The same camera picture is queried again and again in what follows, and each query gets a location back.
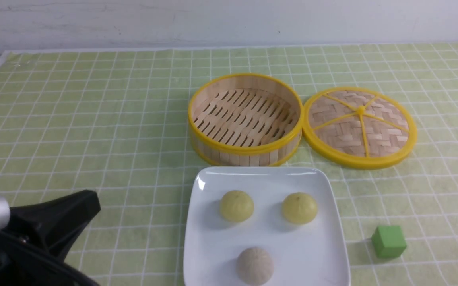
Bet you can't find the yellow steamed bun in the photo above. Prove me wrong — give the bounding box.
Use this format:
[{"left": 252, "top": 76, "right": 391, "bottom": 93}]
[
  {"left": 219, "top": 190, "right": 254, "bottom": 223},
  {"left": 281, "top": 192, "right": 318, "bottom": 225}
]

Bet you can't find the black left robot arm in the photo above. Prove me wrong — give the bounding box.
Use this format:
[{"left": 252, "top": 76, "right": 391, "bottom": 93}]
[{"left": 0, "top": 190, "right": 101, "bottom": 286}]

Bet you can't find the grey steamed bun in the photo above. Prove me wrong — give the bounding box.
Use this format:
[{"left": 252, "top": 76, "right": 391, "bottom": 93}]
[{"left": 236, "top": 247, "right": 275, "bottom": 286}]

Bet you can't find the white square plate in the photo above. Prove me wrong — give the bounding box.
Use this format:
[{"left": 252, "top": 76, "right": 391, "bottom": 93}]
[{"left": 183, "top": 166, "right": 351, "bottom": 286}]

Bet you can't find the yellow rimmed bamboo steamer basket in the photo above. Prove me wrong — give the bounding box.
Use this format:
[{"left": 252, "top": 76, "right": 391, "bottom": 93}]
[{"left": 188, "top": 73, "right": 304, "bottom": 167}]

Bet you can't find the green checkered tablecloth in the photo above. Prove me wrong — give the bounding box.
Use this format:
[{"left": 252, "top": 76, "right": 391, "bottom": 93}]
[{"left": 0, "top": 43, "right": 458, "bottom": 286}]

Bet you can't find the yellow rimmed bamboo steamer lid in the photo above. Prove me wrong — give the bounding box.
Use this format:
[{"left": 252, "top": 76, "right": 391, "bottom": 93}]
[{"left": 302, "top": 87, "right": 418, "bottom": 170}]

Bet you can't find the green cube block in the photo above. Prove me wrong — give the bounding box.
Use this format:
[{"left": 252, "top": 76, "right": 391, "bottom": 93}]
[{"left": 371, "top": 225, "right": 407, "bottom": 259}]

